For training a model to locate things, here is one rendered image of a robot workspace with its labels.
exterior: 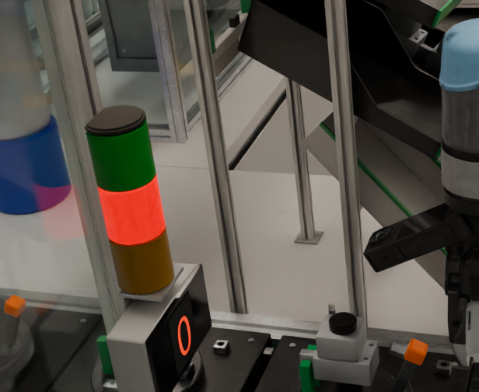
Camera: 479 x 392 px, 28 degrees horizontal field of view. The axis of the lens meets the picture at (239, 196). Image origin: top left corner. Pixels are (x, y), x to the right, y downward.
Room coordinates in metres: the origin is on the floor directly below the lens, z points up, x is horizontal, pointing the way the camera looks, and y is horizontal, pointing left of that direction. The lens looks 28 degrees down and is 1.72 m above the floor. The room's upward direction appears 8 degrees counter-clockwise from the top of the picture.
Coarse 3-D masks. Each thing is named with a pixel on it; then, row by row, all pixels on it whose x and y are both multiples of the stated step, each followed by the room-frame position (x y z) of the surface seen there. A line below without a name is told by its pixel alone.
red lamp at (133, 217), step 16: (112, 192) 0.70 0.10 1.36; (128, 192) 0.70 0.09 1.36; (144, 192) 0.70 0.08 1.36; (112, 208) 0.70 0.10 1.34; (128, 208) 0.70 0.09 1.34; (144, 208) 0.70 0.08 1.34; (160, 208) 0.72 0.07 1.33; (112, 224) 0.70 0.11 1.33; (128, 224) 0.70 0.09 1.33; (144, 224) 0.70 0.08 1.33; (160, 224) 0.71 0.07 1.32; (112, 240) 0.71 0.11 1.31; (128, 240) 0.70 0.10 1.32; (144, 240) 0.70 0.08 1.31
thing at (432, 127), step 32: (256, 0) 1.13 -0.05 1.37; (288, 0) 1.24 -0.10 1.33; (320, 0) 1.22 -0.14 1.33; (352, 0) 1.20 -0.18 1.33; (256, 32) 1.13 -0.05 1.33; (288, 32) 1.11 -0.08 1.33; (320, 32) 1.23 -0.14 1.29; (352, 32) 1.20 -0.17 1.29; (384, 32) 1.18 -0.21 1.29; (288, 64) 1.11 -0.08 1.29; (320, 64) 1.09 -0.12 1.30; (352, 64) 1.17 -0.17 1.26; (384, 64) 1.18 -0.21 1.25; (352, 96) 1.07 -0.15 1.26; (384, 96) 1.11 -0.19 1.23; (416, 96) 1.13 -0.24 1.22; (384, 128) 1.04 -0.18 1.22; (416, 128) 1.02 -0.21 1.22
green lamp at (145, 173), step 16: (144, 128) 0.71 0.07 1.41; (96, 144) 0.70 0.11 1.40; (112, 144) 0.70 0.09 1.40; (128, 144) 0.70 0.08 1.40; (144, 144) 0.71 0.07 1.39; (96, 160) 0.71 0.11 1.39; (112, 160) 0.70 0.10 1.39; (128, 160) 0.70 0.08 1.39; (144, 160) 0.71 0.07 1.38; (96, 176) 0.71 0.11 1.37; (112, 176) 0.70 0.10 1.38; (128, 176) 0.70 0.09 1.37; (144, 176) 0.70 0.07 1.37
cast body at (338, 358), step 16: (336, 320) 0.85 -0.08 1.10; (352, 320) 0.85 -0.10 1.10; (320, 336) 0.84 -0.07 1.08; (336, 336) 0.84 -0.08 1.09; (352, 336) 0.83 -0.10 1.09; (304, 352) 0.87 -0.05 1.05; (320, 352) 0.84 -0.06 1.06; (336, 352) 0.83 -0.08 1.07; (352, 352) 0.83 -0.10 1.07; (368, 352) 0.84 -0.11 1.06; (320, 368) 0.84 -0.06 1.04; (336, 368) 0.83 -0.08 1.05; (352, 368) 0.83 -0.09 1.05; (368, 368) 0.82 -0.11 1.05; (368, 384) 0.82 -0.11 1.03
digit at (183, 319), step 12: (180, 312) 0.71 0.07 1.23; (192, 312) 0.73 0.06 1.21; (180, 324) 0.71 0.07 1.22; (192, 324) 0.73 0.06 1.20; (180, 336) 0.71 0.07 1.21; (192, 336) 0.73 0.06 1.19; (180, 348) 0.70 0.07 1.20; (192, 348) 0.72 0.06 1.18; (180, 360) 0.70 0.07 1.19; (180, 372) 0.70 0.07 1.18
